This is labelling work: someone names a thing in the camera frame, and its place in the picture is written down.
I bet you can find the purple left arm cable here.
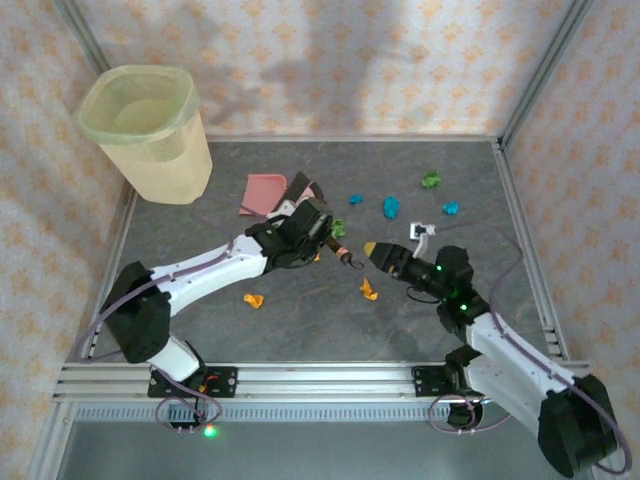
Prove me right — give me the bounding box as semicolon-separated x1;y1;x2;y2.
74;212;281;435

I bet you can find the pink plastic dustpan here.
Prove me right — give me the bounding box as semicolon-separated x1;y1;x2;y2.
238;173;290;218

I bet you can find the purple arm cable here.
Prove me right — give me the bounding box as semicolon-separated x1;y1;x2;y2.
74;212;281;435
428;222;632;474

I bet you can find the grey slotted cable duct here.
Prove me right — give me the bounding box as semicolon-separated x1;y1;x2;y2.
72;403;516;424

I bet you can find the wide aluminium base rail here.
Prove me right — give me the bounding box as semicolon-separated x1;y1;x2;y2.
52;362;600;402

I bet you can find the aluminium frame leg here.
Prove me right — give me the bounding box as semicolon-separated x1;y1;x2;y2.
27;399;76;480

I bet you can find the thin aluminium rail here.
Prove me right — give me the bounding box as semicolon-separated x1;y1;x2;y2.
204;133;501;144

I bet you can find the beige plastic waste bin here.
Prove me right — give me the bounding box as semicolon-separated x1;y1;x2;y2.
74;64;214;206

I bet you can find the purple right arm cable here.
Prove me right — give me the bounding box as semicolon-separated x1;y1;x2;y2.
428;222;632;474

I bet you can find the aluminium corner post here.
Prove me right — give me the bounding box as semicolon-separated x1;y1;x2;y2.
53;0;112;76
499;0;596;146

